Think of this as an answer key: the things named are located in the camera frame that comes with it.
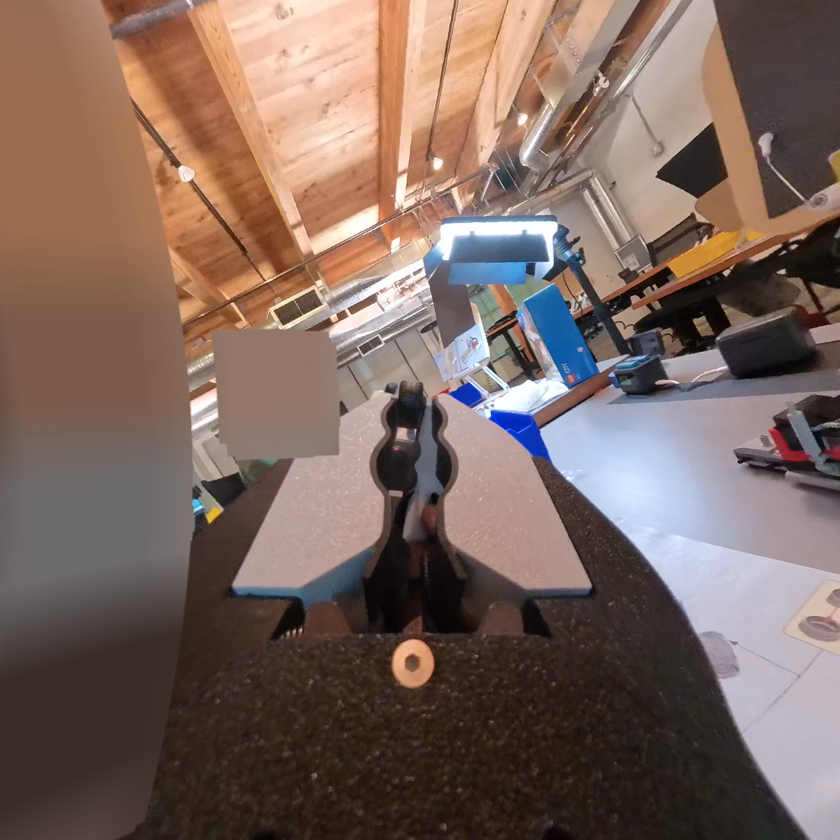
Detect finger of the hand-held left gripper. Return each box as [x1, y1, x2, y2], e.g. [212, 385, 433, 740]
[416, 403, 442, 500]

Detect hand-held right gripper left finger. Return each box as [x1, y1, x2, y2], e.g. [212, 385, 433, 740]
[230, 392, 396, 634]

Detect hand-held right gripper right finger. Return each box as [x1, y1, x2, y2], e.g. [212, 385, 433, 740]
[425, 392, 595, 632]

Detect black lego tyre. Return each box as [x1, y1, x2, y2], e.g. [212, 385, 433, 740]
[395, 379, 426, 431]

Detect black red lego truck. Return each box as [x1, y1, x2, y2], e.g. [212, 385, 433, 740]
[734, 394, 840, 492]

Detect small blue lego box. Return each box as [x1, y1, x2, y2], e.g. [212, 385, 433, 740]
[518, 283, 599, 388]

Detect clear acrylic stand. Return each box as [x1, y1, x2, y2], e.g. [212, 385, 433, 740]
[433, 331, 509, 401]

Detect clear plastic bags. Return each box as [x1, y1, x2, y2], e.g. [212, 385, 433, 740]
[489, 377, 572, 414]

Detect white vent grille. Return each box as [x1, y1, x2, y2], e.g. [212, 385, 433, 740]
[268, 285, 329, 329]

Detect battery charger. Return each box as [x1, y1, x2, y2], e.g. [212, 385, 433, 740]
[609, 357, 670, 396]

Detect black metal pole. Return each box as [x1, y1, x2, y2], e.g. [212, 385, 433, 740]
[554, 226, 631, 358]

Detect led light panel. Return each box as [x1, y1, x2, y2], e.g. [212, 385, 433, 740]
[423, 215, 562, 286]

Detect open instruction booklet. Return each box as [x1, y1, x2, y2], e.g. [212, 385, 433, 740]
[613, 518, 840, 840]

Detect wooden background table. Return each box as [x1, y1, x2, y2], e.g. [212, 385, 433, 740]
[600, 226, 821, 309]

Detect black cube device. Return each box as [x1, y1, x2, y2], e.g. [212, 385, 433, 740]
[715, 307, 821, 379]

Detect yellow flat object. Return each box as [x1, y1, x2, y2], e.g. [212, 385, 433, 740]
[666, 230, 742, 277]

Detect black board panel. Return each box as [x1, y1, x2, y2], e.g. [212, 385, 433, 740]
[702, 0, 840, 234]

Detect white cable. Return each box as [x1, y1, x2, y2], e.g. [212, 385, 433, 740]
[656, 367, 729, 389]

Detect silver air duct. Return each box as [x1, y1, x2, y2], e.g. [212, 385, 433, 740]
[518, 0, 690, 173]

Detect small white cord knob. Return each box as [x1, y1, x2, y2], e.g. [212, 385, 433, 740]
[758, 131, 831, 211]

